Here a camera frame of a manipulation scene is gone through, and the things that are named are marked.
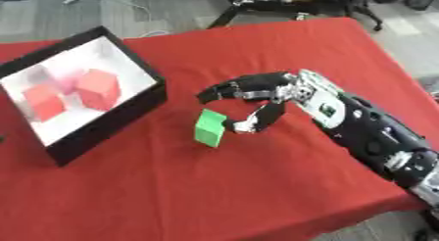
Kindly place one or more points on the large red cube block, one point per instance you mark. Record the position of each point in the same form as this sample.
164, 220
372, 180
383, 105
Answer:
98, 89

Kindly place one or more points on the green cube block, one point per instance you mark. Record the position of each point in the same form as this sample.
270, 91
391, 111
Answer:
209, 127

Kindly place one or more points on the black chair base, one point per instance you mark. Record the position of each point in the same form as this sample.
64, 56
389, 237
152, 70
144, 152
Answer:
286, 5

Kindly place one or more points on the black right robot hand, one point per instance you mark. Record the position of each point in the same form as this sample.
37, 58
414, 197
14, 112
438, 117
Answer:
257, 85

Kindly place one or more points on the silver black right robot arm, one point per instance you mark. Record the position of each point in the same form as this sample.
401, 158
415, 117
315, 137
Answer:
366, 127

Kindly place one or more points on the black box white inside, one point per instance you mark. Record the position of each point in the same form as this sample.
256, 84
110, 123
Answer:
86, 94

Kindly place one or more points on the small red cube block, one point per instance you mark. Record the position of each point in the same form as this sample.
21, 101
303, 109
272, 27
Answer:
44, 103

